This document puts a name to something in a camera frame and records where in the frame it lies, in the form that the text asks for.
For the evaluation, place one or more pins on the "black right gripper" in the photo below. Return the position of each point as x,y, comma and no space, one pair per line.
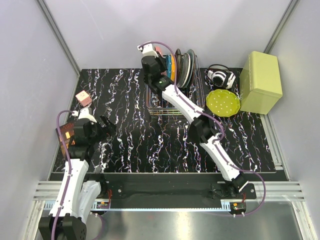
162,62

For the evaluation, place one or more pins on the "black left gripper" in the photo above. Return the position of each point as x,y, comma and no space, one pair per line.
101,127

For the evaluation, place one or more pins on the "blue polka dot plate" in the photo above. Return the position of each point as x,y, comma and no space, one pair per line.
168,60

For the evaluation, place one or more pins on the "pink polka dot plate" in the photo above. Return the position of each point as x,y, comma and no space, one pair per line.
158,50

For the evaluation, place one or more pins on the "orange polka dot plate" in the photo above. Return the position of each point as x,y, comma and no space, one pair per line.
173,68

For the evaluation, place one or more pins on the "lime green polka dot plate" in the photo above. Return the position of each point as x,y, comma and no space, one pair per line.
223,103

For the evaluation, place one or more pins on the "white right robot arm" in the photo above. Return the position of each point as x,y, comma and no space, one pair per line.
201,124

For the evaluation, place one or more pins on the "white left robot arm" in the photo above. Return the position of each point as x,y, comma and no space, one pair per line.
68,217

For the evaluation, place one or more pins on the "dark brown rimmed plate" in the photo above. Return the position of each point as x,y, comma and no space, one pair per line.
178,57

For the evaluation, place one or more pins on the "grey-green plate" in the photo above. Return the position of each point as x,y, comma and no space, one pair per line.
186,68

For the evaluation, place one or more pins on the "teal rimmed plate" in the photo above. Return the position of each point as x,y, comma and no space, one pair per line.
193,58

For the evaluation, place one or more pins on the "pink dice cube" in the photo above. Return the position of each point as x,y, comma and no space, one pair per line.
83,98

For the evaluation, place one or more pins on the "dark cover book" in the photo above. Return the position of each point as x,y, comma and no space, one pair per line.
67,131

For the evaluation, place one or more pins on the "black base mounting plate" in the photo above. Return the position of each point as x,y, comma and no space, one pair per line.
210,185

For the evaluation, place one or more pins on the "black and white headphones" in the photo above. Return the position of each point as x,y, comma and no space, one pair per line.
221,76

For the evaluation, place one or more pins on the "lime green box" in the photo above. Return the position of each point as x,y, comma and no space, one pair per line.
260,83

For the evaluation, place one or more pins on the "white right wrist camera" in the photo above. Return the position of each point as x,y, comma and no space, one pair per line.
147,50

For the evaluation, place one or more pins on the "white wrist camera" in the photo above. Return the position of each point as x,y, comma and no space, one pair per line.
147,50
84,113

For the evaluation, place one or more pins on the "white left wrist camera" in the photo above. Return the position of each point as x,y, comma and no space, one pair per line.
84,113

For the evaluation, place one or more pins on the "chrome wire dish rack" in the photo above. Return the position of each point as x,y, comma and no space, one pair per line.
156,106

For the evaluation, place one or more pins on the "aluminium frame rail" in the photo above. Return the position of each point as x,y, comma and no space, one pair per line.
58,35

